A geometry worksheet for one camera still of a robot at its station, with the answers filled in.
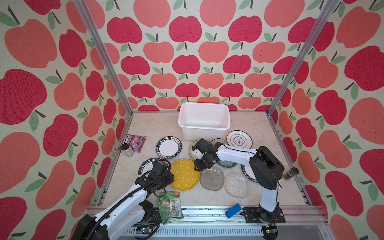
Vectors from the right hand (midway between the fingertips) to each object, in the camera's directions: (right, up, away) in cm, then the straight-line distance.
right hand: (197, 170), depth 89 cm
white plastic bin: (+6, +31, +25) cm, 41 cm away
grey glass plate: (+8, -5, -3) cm, 10 cm away
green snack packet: (-15, -14, -13) cm, 24 cm away
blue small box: (+18, -17, -14) cm, 28 cm away
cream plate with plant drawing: (-3, +9, +3) cm, 10 cm away
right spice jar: (+51, +1, -9) cm, 51 cm away
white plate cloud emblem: (+31, +18, +15) cm, 39 cm away
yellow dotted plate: (-7, -3, -3) cm, 8 cm away
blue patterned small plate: (+18, +4, +1) cm, 18 cm away
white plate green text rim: (-19, +12, +10) cm, 24 cm away
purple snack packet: (-44, +15, +9) cm, 47 cm away
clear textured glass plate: (+23, -7, -5) cm, 24 cm away
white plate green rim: (-32, +2, +1) cm, 32 cm away
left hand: (-14, -4, -5) cm, 15 cm away
